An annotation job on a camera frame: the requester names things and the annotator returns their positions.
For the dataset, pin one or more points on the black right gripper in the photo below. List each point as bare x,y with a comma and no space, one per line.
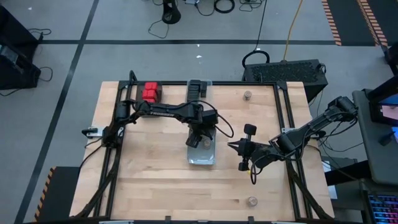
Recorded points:
261,152

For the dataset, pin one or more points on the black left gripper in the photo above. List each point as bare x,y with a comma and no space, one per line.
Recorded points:
199,129

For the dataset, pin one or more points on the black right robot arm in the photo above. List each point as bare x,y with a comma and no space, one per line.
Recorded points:
323,119

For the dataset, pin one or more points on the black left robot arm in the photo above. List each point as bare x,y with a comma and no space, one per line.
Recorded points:
164,112

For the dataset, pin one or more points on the white plastic storage bin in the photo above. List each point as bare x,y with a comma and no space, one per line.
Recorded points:
202,155

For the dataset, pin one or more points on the clear plastic storage bin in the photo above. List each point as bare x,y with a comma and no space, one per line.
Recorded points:
210,93

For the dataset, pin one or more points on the dark grey plastic storage bin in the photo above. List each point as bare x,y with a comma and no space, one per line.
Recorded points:
138,93

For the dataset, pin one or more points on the black perforated computer tower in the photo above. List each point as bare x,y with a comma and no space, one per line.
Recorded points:
286,73

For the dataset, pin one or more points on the black floor stand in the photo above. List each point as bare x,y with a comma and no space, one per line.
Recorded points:
171,14

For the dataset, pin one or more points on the grey desk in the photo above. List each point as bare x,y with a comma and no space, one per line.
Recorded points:
373,155

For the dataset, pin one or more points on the small black desk object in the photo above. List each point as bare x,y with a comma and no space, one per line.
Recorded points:
386,139

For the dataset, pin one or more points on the black mat hazard striped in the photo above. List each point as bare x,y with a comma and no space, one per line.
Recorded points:
348,18
62,193

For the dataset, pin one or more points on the computer monitor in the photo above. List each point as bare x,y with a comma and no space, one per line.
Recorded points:
388,109

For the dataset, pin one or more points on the backlit keyboard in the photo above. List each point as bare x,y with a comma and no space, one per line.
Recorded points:
384,211

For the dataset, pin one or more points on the black equipment case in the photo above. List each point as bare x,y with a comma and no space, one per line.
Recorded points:
21,74
12,28

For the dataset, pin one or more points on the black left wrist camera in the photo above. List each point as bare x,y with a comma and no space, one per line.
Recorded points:
210,117

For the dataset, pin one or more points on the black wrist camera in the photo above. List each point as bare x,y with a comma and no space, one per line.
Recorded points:
210,117
250,129

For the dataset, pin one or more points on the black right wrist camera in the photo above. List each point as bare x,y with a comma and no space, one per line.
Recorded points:
250,129

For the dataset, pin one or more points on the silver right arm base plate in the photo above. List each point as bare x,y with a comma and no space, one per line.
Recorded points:
287,130

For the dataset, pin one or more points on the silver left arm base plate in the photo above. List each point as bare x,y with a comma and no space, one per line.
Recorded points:
94,132

